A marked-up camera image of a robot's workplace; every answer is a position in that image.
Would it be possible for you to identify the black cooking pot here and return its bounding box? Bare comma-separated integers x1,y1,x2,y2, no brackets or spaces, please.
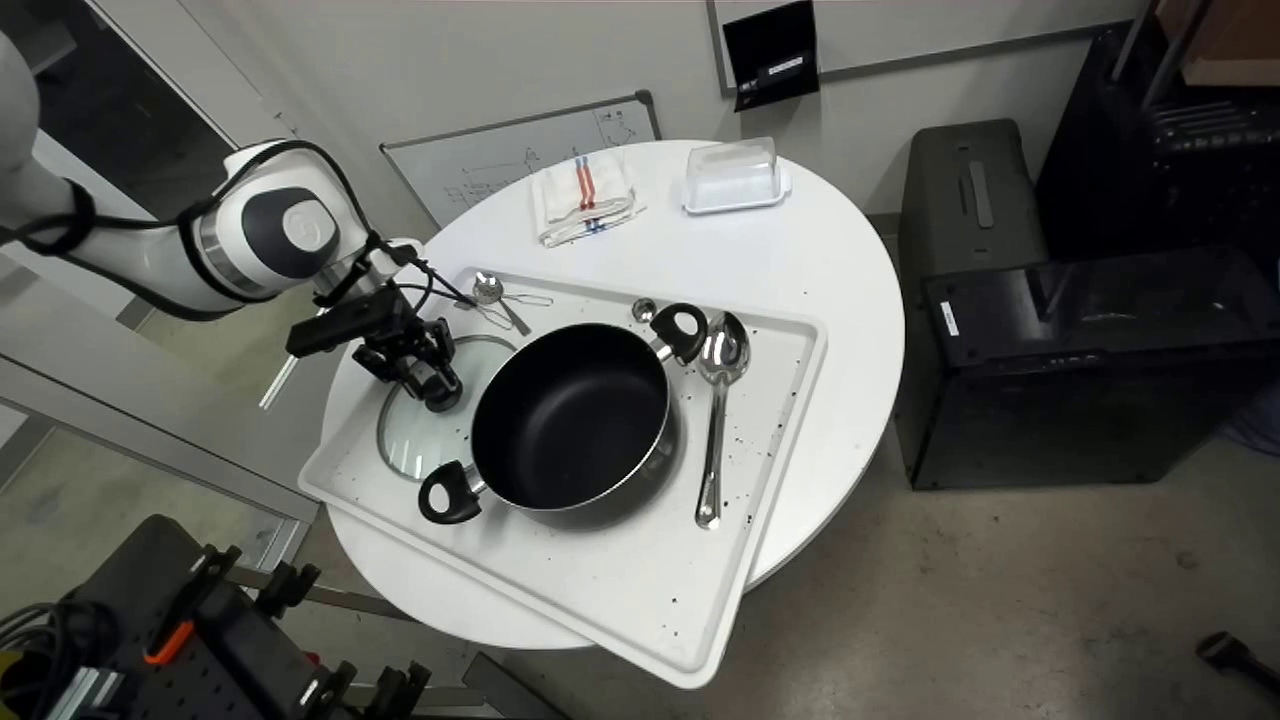
415,302,709,522

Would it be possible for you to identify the small leaning whiteboard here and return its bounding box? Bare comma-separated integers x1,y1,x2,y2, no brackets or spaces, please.
385,91,660,225

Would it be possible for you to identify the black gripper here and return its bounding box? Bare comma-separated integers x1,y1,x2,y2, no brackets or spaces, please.
286,283,463,409

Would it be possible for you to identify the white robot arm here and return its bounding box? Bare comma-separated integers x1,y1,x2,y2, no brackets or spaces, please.
0,41,463,412

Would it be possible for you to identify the black marker holder box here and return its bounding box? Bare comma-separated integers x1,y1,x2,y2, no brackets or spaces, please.
724,0,820,108

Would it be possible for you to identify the glass pot lid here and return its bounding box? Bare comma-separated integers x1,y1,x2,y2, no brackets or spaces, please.
376,335,516,481

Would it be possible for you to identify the clear plastic butter dish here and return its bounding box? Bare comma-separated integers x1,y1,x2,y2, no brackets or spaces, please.
680,137,791,216

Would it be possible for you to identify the black tool cart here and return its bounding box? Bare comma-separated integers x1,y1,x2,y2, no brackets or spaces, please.
0,517,432,720

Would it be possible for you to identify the round white table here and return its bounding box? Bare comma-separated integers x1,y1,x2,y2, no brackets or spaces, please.
328,140,903,652

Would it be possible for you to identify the small steel spoon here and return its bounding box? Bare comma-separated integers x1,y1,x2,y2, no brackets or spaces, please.
472,272,533,335

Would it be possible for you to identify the white plastic tray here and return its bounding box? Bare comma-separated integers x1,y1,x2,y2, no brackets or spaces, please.
301,276,823,689

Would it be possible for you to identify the large steel ladle spoon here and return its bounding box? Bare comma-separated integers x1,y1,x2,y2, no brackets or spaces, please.
694,313,752,528

